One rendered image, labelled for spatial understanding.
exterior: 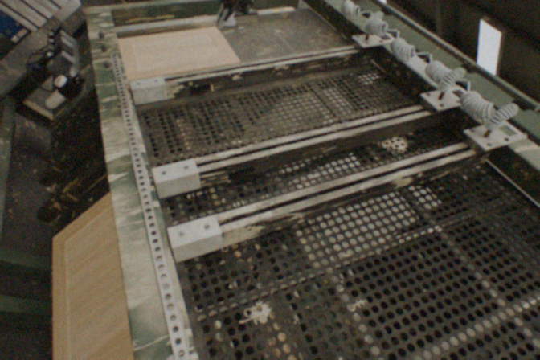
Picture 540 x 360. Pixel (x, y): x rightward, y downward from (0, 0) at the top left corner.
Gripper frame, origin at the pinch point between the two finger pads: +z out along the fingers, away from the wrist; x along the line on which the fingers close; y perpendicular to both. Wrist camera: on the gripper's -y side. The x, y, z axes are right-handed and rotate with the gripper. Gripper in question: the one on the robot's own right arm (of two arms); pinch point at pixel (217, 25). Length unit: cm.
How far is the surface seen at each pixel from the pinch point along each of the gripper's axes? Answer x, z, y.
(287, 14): 46, -2, 64
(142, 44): 39, 35, -7
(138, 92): -4.3, 32.2, -20.4
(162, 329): -91, 32, -36
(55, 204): -7, 94, -37
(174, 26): 50, 26, 9
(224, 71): -2.7, 16.0, 10.5
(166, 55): 25.9, 30.1, -0.9
